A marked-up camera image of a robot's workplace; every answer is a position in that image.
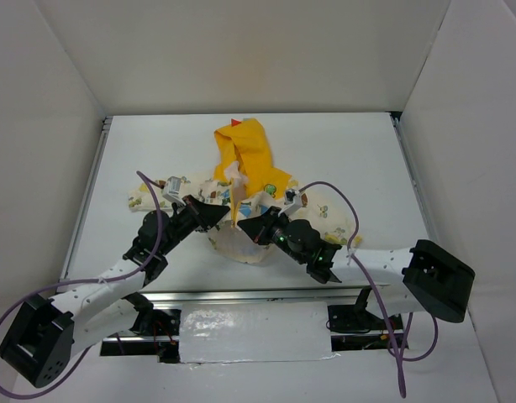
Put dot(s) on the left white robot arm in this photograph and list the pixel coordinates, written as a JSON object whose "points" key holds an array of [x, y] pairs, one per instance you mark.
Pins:
{"points": [[47, 332]]}

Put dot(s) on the white panel on rail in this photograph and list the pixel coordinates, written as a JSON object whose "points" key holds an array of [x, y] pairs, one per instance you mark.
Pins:
{"points": [[254, 332]]}

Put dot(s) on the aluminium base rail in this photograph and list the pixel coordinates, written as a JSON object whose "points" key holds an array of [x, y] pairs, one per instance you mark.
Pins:
{"points": [[351, 327]]}

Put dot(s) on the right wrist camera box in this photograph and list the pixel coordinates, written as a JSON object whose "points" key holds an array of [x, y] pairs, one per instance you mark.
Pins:
{"points": [[293, 199]]}

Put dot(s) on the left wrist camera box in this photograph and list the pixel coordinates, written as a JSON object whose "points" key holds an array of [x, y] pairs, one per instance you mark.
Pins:
{"points": [[171, 190]]}

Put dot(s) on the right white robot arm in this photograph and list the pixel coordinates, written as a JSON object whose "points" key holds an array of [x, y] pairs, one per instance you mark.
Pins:
{"points": [[423, 278]]}

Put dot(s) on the cream printed hooded kids jacket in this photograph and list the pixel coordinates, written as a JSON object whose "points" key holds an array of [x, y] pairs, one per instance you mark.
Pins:
{"points": [[248, 183]]}

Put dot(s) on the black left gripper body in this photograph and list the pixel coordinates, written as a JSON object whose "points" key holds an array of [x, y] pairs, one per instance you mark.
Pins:
{"points": [[195, 211]]}

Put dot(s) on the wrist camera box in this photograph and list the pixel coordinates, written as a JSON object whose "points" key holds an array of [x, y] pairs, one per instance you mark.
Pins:
{"points": [[293, 199], [171, 190]]}

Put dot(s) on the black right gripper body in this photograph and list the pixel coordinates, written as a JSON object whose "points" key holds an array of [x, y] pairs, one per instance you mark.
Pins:
{"points": [[265, 224]]}

